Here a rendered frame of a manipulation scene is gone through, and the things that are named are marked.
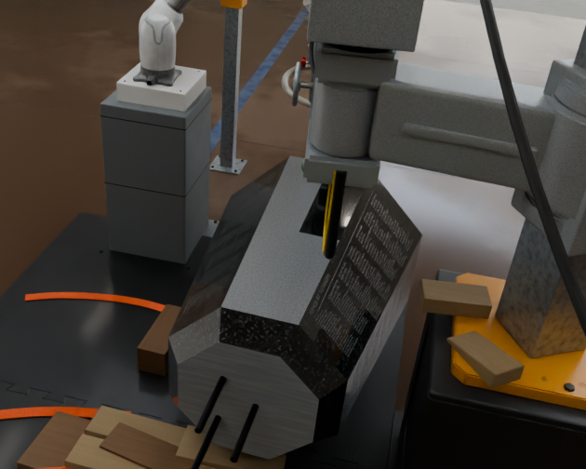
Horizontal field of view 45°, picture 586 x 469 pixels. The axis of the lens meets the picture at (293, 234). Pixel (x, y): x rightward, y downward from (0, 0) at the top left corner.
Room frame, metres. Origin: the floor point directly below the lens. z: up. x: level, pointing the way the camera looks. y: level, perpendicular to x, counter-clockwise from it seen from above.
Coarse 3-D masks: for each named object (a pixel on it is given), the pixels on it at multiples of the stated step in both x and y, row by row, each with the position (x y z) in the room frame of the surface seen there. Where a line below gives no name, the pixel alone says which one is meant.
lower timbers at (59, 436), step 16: (64, 416) 1.67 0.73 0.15; (48, 432) 1.59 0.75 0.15; (64, 432) 1.60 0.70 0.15; (80, 432) 1.61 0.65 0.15; (32, 448) 1.52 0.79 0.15; (48, 448) 1.53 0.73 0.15; (64, 448) 1.54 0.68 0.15; (32, 464) 1.46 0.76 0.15; (48, 464) 1.46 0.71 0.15; (64, 464) 1.47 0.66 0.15
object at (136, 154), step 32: (128, 128) 2.86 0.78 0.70; (160, 128) 2.84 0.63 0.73; (192, 128) 2.91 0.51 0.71; (128, 160) 2.86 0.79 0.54; (160, 160) 2.84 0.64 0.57; (192, 160) 2.92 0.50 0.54; (128, 192) 2.86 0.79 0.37; (160, 192) 2.84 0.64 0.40; (192, 192) 2.92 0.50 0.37; (128, 224) 2.86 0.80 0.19; (160, 224) 2.84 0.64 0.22; (192, 224) 2.92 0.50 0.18; (160, 256) 2.84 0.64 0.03
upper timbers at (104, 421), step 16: (96, 416) 1.60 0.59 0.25; (112, 416) 1.60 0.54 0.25; (128, 416) 1.61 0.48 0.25; (96, 432) 1.53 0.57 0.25; (144, 432) 1.55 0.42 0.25; (160, 432) 1.56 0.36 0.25; (176, 432) 1.56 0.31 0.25; (80, 448) 1.46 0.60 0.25; (96, 448) 1.47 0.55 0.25; (80, 464) 1.40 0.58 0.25; (96, 464) 1.41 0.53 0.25; (112, 464) 1.41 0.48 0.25; (128, 464) 1.42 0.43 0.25
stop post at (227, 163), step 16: (224, 0) 3.89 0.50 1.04; (240, 0) 3.88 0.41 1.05; (240, 16) 3.93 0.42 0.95; (224, 32) 3.91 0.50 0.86; (240, 32) 3.95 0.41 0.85; (224, 48) 3.91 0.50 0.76; (240, 48) 3.97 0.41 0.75; (224, 64) 3.91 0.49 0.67; (224, 80) 3.91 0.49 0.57; (224, 96) 3.91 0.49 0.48; (224, 112) 3.91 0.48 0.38; (224, 128) 3.91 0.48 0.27; (224, 144) 3.91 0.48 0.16; (224, 160) 3.90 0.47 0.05; (240, 160) 4.01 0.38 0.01
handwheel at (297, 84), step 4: (296, 64) 2.29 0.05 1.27; (300, 64) 2.30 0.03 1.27; (296, 68) 2.27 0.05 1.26; (300, 68) 2.35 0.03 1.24; (296, 72) 2.25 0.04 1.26; (296, 76) 2.24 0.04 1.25; (296, 80) 2.23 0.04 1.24; (300, 80) 2.29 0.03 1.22; (292, 84) 2.28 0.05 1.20; (296, 84) 2.23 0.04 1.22; (300, 84) 2.28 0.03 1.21; (304, 84) 2.29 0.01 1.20; (308, 84) 2.29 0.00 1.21; (312, 84) 2.29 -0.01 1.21; (292, 88) 2.28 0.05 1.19; (296, 88) 2.22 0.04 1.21; (296, 92) 2.22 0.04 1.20; (292, 96) 2.23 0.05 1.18; (296, 96) 2.22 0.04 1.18; (292, 100) 2.24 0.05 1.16; (296, 100) 2.23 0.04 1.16; (292, 104) 2.26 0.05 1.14; (296, 104) 2.25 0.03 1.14
